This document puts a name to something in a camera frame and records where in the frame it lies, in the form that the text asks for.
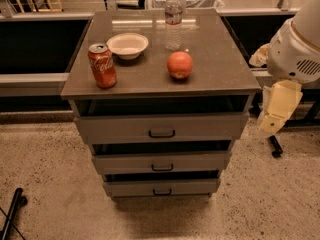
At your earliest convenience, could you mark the red apple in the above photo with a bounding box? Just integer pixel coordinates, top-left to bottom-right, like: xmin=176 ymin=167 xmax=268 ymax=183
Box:
xmin=167 ymin=51 xmax=193 ymax=79

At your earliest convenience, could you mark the black table frame leg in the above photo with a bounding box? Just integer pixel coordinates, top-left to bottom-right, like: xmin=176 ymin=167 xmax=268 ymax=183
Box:
xmin=249 ymin=89 xmax=320 ymax=158

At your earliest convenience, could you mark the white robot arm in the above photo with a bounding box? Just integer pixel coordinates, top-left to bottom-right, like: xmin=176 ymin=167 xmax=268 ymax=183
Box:
xmin=249 ymin=0 xmax=320 ymax=135

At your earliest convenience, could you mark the black stand leg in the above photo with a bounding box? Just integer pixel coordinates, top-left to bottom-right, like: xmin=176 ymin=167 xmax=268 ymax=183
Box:
xmin=0 ymin=187 xmax=28 ymax=240

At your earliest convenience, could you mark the grey drawer cabinet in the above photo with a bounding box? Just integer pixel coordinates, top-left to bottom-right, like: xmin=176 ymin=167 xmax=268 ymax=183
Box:
xmin=61 ymin=10 xmax=260 ymax=184

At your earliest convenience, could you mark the white paper bowl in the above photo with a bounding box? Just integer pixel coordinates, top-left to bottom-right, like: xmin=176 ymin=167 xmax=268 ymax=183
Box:
xmin=107 ymin=33 xmax=149 ymax=60

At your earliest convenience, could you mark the grey top drawer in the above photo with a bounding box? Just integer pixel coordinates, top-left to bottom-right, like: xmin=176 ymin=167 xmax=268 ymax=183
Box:
xmin=75 ymin=113 xmax=248 ymax=144

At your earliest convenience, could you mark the grey bottom drawer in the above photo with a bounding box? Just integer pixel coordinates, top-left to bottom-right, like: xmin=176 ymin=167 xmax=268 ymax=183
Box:
xmin=104 ymin=179 xmax=220 ymax=198

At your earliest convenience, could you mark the white wire basket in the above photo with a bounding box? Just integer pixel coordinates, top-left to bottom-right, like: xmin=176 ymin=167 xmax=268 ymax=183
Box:
xmin=145 ymin=0 xmax=224 ymax=10

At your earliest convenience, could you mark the clear plastic water bottle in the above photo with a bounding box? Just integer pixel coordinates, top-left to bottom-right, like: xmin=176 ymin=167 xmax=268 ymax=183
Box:
xmin=164 ymin=0 xmax=183 ymax=51

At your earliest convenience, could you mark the grey middle drawer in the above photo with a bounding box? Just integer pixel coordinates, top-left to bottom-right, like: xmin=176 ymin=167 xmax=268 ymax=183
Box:
xmin=92 ymin=151 xmax=231 ymax=175

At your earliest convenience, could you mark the grey drawer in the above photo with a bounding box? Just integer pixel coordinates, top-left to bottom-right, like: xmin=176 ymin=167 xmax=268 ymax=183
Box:
xmin=75 ymin=113 xmax=248 ymax=144
xmin=92 ymin=151 xmax=231 ymax=175
xmin=104 ymin=179 xmax=220 ymax=198

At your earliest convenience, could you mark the red cola can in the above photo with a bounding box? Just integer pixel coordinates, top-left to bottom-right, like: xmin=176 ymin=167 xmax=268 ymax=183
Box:
xmin=88 ymin=43 xmax=117 ymax=89

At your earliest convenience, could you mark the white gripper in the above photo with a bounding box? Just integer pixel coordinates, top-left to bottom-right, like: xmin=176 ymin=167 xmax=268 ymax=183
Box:
xmin=249 ymin=18 xmax=320 ymax=135

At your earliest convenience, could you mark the grey metal rail table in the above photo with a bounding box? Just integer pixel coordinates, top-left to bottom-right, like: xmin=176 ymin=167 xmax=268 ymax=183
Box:
xmin=0 ymin=10 xmax=295 ymax=97

